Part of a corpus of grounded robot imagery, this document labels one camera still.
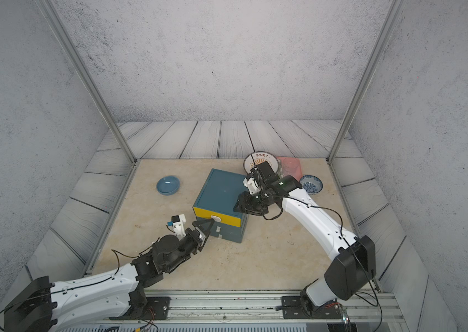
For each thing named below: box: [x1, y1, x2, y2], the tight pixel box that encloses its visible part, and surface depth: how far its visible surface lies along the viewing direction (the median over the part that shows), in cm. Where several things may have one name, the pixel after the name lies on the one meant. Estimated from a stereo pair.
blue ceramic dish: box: [156, 175, 181, 196], surface depth 109 cm
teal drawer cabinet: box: [192, 168, 250, 244], surface depth 79 cm
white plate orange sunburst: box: [243, 150, 280, 174], surface depth 121 cm
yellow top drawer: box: [192, 206, 241, 228], surface depth 77 cm
